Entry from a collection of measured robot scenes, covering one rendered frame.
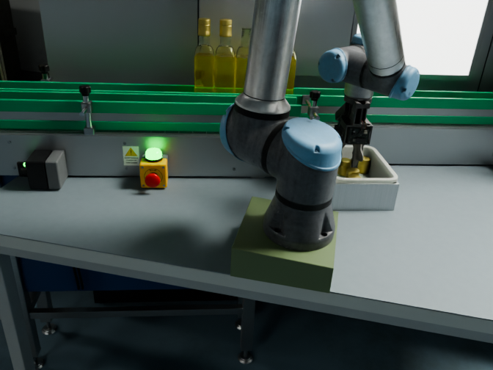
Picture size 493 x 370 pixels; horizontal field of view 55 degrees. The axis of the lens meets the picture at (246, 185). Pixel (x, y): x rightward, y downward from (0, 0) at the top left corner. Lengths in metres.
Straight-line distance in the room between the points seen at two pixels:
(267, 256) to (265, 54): 0.39
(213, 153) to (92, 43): 0.53
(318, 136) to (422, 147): 0.72
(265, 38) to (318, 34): 0.65
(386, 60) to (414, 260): 0.44
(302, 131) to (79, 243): 0.55
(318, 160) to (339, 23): 0.76
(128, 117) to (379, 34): 0.69
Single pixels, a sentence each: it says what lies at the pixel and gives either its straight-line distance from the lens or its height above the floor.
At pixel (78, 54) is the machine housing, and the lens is 1.60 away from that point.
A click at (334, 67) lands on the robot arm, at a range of 1.12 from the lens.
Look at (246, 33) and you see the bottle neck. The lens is 1.38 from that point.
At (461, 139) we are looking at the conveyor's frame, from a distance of 1.62.
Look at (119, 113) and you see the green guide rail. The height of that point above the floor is 0.93.
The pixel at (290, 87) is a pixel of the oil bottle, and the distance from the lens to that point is 1.42.
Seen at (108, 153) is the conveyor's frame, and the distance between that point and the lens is 1.35.
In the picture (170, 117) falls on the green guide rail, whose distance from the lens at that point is 1.31.
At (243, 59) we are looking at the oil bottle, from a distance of 1.37.
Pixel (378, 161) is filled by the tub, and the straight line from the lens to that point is 1.37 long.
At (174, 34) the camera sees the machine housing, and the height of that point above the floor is 1.09.
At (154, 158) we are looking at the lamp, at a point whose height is 0.84.
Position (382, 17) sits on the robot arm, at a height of 1.25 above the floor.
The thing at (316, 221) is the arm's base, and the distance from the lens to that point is 0.94.
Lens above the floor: 1.37
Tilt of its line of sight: 28 degrees down
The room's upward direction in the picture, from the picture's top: 3 degrees clockwise
